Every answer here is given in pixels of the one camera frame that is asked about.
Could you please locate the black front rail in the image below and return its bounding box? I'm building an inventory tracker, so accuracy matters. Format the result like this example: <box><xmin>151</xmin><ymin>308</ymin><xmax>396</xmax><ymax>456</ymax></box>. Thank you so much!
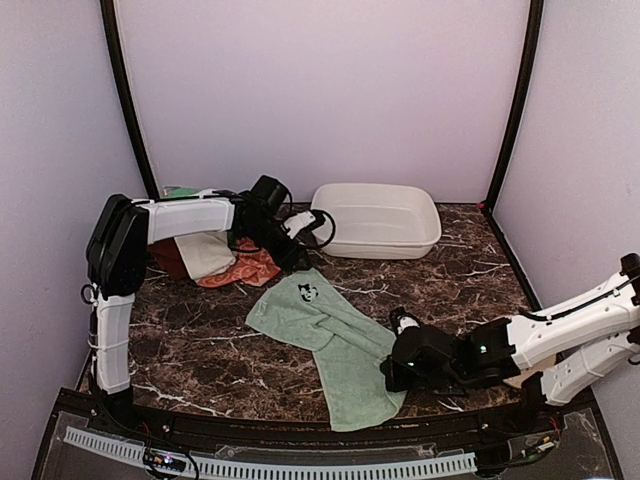
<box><xmin>54</xmin><ymin>388</ymin><xmax>593</xmax><ymax>451</ymax></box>

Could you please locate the white plastic basin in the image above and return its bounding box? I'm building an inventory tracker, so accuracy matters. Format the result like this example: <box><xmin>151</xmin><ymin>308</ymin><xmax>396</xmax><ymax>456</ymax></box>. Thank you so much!
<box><xmin>311</xmin><ymin>183</ymin><xmax>442</xmax><ymax>260</ymax></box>

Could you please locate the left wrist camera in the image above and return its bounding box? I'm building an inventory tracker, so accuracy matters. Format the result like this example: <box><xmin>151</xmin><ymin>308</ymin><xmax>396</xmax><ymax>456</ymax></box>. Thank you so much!
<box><xmin>283</xmin><ymin>209</ymin><xmax>327</xmax><ymax>239</ymax></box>

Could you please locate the dark red towel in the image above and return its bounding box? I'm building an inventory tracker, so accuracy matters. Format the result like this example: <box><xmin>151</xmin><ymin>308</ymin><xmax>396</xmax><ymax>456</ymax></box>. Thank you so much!
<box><xmin>147</xmin><ymin>238</ymin><xmax>189</xmax><ymax>281</ymax></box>

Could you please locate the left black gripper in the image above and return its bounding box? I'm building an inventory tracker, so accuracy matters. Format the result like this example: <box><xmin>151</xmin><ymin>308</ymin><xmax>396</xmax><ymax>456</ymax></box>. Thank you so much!
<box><xmin>240</xmin><ymin>216</ymin><xmax>310</xmax><ymax>271</ymax></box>

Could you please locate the black frame post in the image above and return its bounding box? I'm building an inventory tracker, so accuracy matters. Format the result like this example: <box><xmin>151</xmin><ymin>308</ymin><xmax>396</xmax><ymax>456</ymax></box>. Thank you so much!
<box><xmin>483</xmin><ymin>0</ymin><xmax>545</xmax><ymax>216</ymax></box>
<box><xmin>99</xmin><ymin>0</ymin><xmax>160</xmax><ymax>200</ymax></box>

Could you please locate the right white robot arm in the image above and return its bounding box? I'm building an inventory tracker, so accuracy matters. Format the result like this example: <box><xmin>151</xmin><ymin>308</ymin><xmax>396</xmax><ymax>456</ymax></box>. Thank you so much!
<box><xmin>380</xmin><ymin>253</ymin><xmax>639</xmax><ymax>434</ymax></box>

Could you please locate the round floral coaster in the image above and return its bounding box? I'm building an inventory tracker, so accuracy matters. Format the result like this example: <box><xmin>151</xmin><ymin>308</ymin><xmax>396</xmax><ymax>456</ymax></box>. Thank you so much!
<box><xmin>502</xmin><ymin>354</ymin><xmax>559</xmax><ymax>390</ymax></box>

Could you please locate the left black frame post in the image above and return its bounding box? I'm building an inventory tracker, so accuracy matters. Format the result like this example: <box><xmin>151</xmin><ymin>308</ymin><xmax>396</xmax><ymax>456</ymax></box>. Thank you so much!
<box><xmin>99</xmin><ymin>0</ymin><xmax>160</xmax><ymax>200</ymax></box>

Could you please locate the orange patterned towel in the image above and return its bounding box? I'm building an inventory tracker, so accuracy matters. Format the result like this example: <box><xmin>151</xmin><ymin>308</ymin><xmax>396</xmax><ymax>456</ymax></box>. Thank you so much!
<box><xmin>196</xmin><ymin>238</ymin><xmax>281</xmax><ymax>288</ymax></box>

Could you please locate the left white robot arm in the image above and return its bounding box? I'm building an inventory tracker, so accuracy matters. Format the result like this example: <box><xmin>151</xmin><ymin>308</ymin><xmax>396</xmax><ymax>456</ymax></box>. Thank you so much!
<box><xmin>81</xmin><ymin>190</ymin><xmax>324</xmax><ymax>395</ymax></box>

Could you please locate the mint green panda towel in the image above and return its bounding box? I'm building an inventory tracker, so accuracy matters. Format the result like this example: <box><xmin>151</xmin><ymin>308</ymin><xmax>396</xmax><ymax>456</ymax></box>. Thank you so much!
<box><xmin>246</xmin><ymin>269</ymin><xmax>406</xmax><ymax>432</ymax></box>

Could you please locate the cream white towel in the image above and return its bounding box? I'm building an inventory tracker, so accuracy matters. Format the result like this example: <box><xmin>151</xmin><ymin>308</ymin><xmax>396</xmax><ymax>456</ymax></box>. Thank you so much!
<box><xmin>175</xmin><ymin>232</ymin><xmax>236</xmax><ymax>280</ymax></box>

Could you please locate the right black frame post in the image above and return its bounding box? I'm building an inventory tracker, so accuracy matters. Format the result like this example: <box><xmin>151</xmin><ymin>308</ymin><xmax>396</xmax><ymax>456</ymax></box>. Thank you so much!
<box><xmin>483</xmin><ymin>0</ymin><xmax>545</xmax><ymax>216</ymax></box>

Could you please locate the white slotted cable duct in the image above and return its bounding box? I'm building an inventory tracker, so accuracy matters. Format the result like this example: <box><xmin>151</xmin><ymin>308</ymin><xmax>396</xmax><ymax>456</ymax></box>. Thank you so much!
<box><xmin>62</xmin><ymin>426</ymin><xmax>478</xmax><ymax>479</ymax></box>

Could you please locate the bright green towel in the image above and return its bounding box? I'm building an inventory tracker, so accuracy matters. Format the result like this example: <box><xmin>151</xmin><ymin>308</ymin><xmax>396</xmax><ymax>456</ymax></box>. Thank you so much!
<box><xmin>164</xmin><ymin>186</ymin><xmax>199</xmax><ymax>199</ymax></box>

